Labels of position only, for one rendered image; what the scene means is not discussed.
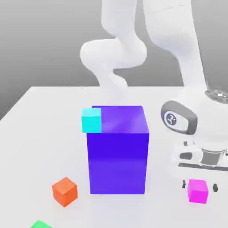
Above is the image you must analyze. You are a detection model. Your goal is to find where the small magenta cube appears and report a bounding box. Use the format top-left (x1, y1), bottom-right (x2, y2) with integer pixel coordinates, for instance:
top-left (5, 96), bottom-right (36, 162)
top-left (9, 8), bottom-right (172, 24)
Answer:
top-left (187, 179), bottom-right (209, 204)

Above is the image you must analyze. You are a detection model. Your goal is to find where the small green cube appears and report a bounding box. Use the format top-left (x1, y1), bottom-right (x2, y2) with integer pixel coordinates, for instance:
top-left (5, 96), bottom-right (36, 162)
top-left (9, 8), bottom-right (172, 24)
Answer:
top-left (29, 220), bottom-right (53, 228)

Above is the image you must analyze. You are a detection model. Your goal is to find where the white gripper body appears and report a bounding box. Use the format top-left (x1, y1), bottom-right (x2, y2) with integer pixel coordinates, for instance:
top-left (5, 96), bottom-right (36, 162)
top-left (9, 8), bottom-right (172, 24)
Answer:
top-left (171, 161), bottom-right (228, 181)

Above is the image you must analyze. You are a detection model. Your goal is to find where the small orange cube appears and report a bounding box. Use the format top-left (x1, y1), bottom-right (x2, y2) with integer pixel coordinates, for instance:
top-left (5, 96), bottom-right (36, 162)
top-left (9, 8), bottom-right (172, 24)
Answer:
top-left (52, 177), bottom-right (78, 208)

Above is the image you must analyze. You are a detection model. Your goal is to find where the large blue box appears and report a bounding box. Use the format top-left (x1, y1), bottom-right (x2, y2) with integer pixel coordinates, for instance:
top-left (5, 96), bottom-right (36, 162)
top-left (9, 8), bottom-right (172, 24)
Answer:
top-left (86, 105), bottom-right (150, 195)

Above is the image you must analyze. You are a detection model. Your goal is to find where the small cyan cube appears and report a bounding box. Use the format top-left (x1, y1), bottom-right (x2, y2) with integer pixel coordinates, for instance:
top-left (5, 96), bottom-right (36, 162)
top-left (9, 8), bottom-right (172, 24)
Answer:
top-left (81, 107), bottom-right (102, 134)

